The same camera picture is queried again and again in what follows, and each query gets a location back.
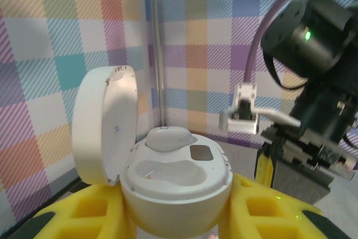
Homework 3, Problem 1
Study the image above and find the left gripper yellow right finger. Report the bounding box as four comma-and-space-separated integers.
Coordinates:
216, 173, 329, 239

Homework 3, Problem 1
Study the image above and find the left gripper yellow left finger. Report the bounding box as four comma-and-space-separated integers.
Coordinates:
32, 184, 138, 239

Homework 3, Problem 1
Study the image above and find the white round earbud case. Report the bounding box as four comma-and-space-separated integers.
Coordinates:
71, 65, 234, 231

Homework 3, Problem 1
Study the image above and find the aluminium frame post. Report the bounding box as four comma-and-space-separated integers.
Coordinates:
147, 0, 168, 128

